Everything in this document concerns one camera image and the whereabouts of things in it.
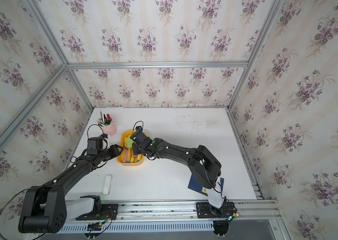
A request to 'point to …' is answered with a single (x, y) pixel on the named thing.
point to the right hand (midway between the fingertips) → (137, 147)
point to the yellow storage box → (119, 158)
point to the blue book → (193, 185)
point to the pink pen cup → (110, 130)
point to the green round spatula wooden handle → (129, 144)
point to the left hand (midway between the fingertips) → (121, 149)
